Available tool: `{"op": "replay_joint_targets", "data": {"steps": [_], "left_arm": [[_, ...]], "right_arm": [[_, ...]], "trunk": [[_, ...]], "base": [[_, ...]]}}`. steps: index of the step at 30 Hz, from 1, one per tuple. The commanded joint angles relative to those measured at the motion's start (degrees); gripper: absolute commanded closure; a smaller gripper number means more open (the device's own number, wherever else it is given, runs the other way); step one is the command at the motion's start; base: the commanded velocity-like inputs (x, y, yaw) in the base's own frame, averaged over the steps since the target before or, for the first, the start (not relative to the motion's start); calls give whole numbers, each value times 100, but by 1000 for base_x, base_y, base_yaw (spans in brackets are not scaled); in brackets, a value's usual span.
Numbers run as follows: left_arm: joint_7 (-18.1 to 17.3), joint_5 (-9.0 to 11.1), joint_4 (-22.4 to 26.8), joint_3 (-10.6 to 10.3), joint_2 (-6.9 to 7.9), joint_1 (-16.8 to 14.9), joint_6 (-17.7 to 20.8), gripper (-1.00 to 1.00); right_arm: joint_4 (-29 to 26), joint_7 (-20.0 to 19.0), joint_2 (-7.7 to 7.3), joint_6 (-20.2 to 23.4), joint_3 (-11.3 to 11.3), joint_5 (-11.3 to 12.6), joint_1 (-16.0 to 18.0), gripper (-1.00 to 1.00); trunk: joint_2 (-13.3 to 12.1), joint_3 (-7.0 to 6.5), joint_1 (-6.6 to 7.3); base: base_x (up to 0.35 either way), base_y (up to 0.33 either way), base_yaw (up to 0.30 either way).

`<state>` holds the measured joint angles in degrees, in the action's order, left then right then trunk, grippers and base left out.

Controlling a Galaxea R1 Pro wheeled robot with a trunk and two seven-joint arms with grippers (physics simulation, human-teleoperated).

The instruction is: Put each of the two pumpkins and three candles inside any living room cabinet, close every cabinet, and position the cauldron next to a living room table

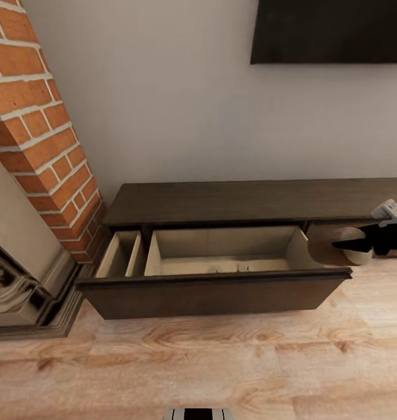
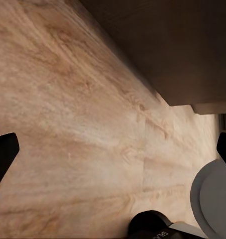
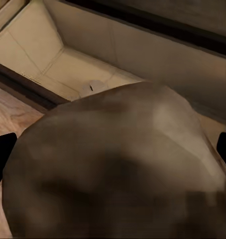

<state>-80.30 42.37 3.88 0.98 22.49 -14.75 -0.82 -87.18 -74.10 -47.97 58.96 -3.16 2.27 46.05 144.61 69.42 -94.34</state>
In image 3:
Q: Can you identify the pillar candle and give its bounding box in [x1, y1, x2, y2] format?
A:
[79, 80, 107, 98]
[1, 82, 226, 239]

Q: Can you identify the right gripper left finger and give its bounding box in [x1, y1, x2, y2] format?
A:
[0, 132, 18, 182]

